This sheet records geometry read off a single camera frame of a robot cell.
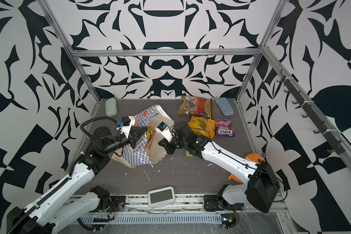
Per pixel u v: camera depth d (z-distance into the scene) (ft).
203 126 3.19
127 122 1.91
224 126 3.32
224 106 3.76
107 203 2.26
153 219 2.34
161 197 2.39
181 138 1.98
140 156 2.18
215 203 2.44
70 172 1.59
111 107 3.65
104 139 1.75
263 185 1.33
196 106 3.54
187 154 2.92
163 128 2.13
